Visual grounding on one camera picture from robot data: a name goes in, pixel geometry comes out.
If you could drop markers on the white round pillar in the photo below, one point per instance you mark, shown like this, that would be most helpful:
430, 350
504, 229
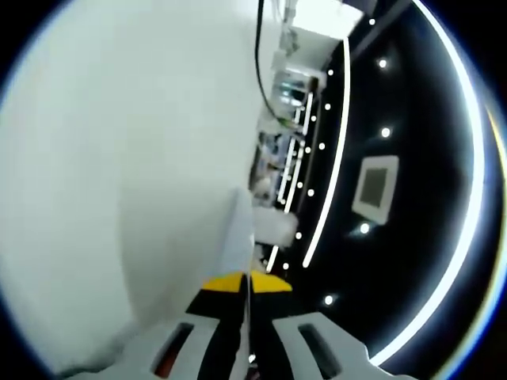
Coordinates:
273, 225

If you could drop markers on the straight ceiling light strip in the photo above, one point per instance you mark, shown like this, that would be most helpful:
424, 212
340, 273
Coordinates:
479, 166

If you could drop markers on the ceiling air vent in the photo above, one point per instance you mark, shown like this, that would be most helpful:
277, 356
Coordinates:
374, 190

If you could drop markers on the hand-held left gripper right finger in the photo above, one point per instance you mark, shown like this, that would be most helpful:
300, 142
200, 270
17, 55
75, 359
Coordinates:
269, 305

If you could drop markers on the ceiling spot lights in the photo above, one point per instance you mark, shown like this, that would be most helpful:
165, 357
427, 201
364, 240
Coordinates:
385, 132

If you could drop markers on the curved ceiling light strip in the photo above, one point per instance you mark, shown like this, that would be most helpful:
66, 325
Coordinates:
348, 79

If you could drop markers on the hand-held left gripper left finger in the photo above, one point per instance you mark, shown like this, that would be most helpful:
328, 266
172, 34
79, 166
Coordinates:
222, 301

